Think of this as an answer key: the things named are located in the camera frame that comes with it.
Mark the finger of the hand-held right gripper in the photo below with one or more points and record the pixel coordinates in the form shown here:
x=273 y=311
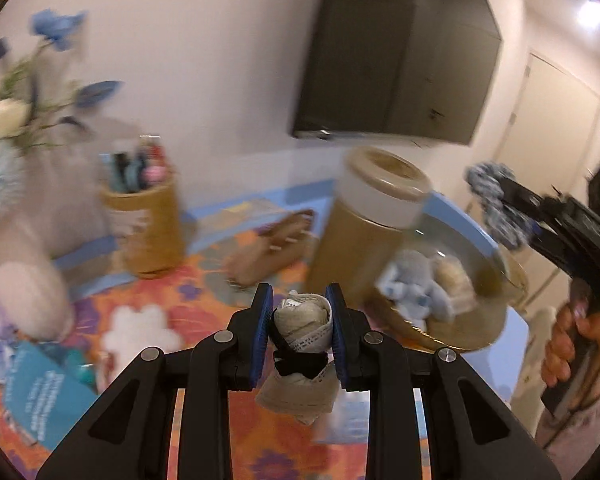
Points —
x=547 y=247
x=522 y=191

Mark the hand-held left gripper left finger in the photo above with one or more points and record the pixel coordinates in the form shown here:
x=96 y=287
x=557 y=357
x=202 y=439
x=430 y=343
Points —
x=261 y=340

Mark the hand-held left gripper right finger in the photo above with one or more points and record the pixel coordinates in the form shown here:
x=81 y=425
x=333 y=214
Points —
x=337 y=340

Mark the beige sock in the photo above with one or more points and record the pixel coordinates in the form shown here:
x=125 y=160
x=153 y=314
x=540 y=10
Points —
x=305 y=315

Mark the blue white scrunchie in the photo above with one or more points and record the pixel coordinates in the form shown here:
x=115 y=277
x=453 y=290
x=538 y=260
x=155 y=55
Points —
x=480 y=182

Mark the glass bowl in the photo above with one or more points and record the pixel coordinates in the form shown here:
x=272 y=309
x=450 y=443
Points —
x=485 y=260

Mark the plastic pack of face masks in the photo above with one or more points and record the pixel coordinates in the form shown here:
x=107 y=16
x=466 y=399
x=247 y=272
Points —
x=345 y=420

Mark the light blue plush cloth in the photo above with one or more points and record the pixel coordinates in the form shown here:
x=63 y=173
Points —
x=412 y=285

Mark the beige soft roll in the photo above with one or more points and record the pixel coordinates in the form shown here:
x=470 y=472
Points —
x=452 y=277

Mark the person's right forearm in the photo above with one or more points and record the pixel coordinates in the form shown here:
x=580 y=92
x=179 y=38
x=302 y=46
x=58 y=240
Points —
x=585 y=420

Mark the person's right hand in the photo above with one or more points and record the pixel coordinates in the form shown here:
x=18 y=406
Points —
x=560 y=345

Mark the white door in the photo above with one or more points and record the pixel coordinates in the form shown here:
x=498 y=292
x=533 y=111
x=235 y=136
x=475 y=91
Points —
x=550 y=160

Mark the brown tumbler with lid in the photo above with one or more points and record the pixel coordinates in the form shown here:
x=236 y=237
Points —
x=350 y=230

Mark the white flower-shaped plush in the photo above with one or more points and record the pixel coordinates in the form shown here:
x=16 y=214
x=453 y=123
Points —
x=140 y=332

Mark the round wooden tray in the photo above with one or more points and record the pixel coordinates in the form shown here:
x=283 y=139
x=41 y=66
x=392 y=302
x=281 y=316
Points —
x=460 y=332

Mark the wooden pen holder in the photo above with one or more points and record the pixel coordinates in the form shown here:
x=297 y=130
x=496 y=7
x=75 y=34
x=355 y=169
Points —
x=147 y=230

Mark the ceiling light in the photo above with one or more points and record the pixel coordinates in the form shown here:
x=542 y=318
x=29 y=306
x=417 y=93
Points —
x=592 y=12

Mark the bundle of pens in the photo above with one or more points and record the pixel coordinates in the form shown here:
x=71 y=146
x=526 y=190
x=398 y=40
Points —
x=132 y=167

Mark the teal booklet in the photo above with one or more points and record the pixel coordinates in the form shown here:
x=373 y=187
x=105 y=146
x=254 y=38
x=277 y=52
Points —
x=45 y=400

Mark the blue and white flower bouquet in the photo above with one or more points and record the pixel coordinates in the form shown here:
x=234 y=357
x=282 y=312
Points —
x=10 y=110

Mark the black wall television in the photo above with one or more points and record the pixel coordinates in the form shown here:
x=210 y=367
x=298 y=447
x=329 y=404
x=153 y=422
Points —
x=395 y=50

